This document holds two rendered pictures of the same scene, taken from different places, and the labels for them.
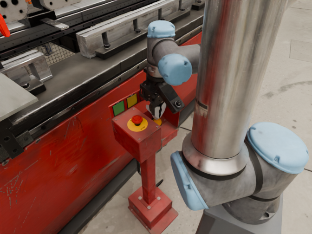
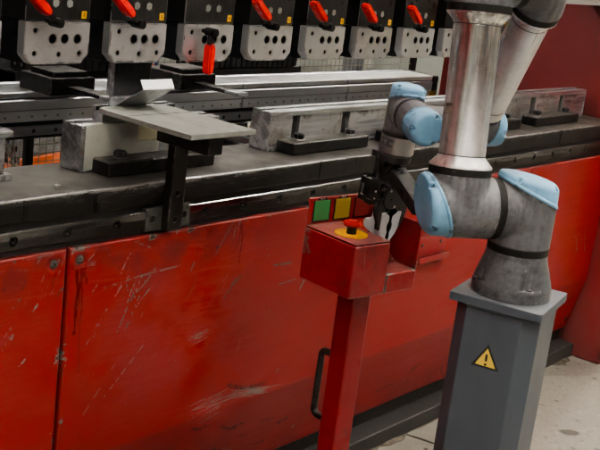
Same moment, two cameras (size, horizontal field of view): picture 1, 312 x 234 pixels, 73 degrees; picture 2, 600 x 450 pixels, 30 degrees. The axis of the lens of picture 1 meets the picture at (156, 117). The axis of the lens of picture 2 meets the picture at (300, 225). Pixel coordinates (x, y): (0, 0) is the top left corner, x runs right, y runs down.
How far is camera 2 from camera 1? 1.79 m
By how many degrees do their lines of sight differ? 29
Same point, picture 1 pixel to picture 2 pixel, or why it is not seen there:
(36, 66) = not seen: hidden behind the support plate
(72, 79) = (248, 162)
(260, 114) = not seen: outside the picture
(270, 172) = (515, 195)
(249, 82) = (479, 81)
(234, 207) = (488, 279)
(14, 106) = (235, 129)
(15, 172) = (151, 262)
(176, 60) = (427, 111)
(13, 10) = (219, 48)
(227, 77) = (464, 76)
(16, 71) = not seen: hidden behind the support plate
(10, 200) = (124, 314)
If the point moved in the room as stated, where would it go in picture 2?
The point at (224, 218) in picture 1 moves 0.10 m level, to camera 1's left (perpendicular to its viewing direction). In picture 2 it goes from (476, 297) to (422, 290)
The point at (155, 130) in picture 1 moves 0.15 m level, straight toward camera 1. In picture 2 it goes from (381, 241) to (383, 262)
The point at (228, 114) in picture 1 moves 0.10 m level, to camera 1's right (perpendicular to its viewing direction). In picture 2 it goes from (467, 107) to (523, 113)
